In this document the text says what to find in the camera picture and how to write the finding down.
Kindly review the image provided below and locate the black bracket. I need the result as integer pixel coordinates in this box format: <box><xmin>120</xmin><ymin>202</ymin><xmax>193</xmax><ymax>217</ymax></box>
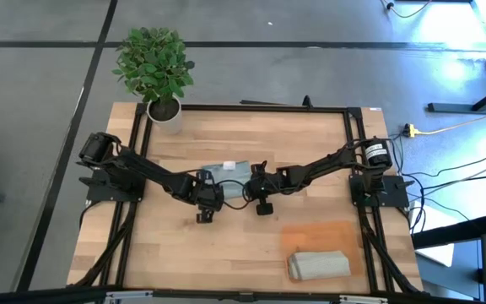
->
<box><xmin>240</xmin><ymin>95</ymin><xmax>314</xmax><ymax>108</ymax></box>

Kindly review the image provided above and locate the teal microfiber towel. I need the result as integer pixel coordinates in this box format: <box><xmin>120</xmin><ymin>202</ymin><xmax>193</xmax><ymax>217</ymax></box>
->
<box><xmin>202</xmin><ymin>160</ymin><xmax>253</xmax><ymax>200</ymax></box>

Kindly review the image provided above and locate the yellow power cable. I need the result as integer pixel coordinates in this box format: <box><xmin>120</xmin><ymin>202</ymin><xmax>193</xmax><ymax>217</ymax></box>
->
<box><xmin>402</xmin><ymin>104</ymin><xmax>486</xmax><ymax>138</ymax></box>

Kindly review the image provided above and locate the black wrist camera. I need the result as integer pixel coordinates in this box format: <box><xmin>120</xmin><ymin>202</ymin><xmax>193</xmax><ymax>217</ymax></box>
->
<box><xmin>255</xmin><ymin>202</ymin><xmax>275</xmax><ymax>217</ymax></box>
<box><xmin>195</xmin><ymin>209</ymin><xmax>215</xmax><ymax>225</ymax></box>

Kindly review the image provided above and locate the black overhead rig bar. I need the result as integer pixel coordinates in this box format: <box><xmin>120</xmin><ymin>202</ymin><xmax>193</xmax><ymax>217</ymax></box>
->
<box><xmin>0</xmin><ymin>285</ymin><xmax>486</xmax><ymax>304</ymax></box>

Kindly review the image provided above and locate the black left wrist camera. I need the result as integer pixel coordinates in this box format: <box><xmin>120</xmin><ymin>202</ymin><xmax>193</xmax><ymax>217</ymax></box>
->
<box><xmin>195</xmin><ymin>209</ymin><xmax>215</xmax><ymax>225</ymax></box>

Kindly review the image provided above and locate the white plant pot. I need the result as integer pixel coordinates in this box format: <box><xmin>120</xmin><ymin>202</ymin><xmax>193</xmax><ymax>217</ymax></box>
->
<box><xmin>145</xmin><ymin>95</ymin><xmax>184</xmax><ymax>136</ymax></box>

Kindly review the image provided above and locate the black aluminium table frame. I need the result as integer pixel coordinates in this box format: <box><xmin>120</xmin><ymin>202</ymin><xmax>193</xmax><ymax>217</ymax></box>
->
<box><xmin>67</xmin><ymin>103</ymin><xmax>424</xmax><ymax>296</ymax></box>

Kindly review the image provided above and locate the grey waffle microfiber towel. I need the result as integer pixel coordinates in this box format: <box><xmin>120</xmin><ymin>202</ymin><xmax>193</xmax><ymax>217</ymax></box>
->
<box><xmin>287</xmin><ymin>251</ymin><xmax>352</xmax><ymax>282</ymax></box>

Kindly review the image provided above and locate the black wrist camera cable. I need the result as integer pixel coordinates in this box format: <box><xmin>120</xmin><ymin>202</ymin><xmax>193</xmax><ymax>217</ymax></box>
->
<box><xmin>216</xmin><ymin>178</ymin><xmax>253</xmax><ymax>211</ymax></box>

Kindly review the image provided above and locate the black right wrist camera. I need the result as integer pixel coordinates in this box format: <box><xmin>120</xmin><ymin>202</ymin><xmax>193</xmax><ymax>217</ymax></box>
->
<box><xmin>255</xmin><ymin>202</ymin><xmax>275</xmax><ymax>217</ymax></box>

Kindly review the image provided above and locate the black desk leg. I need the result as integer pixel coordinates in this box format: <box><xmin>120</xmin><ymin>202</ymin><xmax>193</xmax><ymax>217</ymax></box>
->
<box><xmin>427</xmin><ymin>78</ymin><xmax>486</xmax><ymax>115</ymax></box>

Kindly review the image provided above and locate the orange translucent plastic basket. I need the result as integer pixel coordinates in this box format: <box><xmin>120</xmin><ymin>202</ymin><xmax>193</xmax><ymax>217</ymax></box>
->
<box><xmin>279</xmin><ymin>220</ymin><xmax>365</xmax><ymax>280</ymax></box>

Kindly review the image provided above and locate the green leafy plant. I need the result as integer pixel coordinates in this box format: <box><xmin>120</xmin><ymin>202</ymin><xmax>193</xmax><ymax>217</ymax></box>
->
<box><xmin>111</xmin><ymin>27</ymin><xmax>196</xmax><ymax>105</ymax></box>

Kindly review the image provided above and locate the white cable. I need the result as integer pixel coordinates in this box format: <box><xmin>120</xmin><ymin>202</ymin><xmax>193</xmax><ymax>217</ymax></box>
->
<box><xmin>411</xmin><ymin>151</ymin><xmax>486</xmax><ymax>199</ymax></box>

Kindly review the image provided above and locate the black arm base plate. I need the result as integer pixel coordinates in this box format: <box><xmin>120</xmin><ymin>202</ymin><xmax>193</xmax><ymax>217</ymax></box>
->
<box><xmin>80</xmin><ymin>168</ymin><xmax>147</xmax><ymax>204</ymax></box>
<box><xmin>349</xmin><ymin>174</ymin><xmax>415</xmax><ymax>209</ymax></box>

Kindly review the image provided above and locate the black desk crossbar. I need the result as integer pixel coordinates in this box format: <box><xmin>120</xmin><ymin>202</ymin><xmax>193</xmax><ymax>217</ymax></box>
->
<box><xmin>411</xmin><ymin>213</ymin><xmax>486</xmax><ymax>250</ymax></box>

